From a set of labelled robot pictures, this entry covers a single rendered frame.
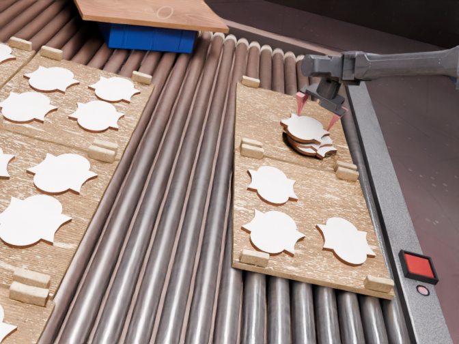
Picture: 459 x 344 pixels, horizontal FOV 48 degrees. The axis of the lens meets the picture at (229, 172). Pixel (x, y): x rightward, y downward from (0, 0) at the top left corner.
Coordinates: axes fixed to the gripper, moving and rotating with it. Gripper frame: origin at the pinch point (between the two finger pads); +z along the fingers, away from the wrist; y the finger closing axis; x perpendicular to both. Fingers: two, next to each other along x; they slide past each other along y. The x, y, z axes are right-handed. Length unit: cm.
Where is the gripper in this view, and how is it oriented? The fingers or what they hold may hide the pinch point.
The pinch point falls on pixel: (313, 121)
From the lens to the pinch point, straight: 150.5
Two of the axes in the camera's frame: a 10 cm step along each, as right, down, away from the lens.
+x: 5.0, -4.0, 7.6
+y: 8.2, 4.9, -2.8
